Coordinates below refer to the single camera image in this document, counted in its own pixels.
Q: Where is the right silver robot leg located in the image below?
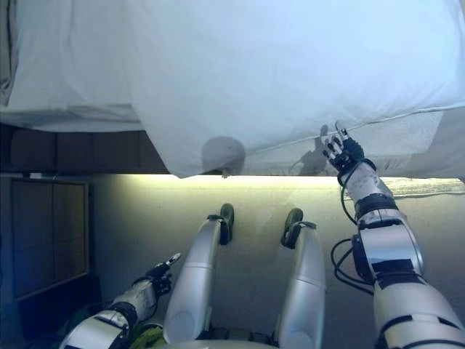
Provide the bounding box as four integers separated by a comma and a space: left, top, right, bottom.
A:
278, 220, 327, 349

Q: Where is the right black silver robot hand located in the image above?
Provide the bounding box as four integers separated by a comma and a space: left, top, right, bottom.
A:
323, 119, 366, 172

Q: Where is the white duvet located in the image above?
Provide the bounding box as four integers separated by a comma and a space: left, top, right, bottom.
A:
129, 0, 465, 180

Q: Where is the white bed sheet mattress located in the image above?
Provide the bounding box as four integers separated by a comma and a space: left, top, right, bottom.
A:
0, 0, 143, 132

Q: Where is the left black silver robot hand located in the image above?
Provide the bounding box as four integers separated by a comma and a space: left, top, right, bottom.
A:
144, 252, 182, 296

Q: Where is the left dark green robot foot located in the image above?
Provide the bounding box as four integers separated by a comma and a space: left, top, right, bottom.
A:
219, 203, 235, 246

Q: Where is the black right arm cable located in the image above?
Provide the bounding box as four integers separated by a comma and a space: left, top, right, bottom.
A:
331, 159, 377, 294

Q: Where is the dark green robot foot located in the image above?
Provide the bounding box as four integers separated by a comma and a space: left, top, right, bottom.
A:
280, 206, 304, 250
219, 203, 235, 246

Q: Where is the right dark green robot foot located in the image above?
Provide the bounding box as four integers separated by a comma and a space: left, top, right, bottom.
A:
280, 206, 304, 250

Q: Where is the silver robot leg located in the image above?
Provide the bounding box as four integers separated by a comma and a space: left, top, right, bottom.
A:
278, 220, 327, 349
162, 214, 225, 345

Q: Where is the left silver robot leg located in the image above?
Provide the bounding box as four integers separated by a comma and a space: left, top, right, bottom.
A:
162, 214, 225, 345

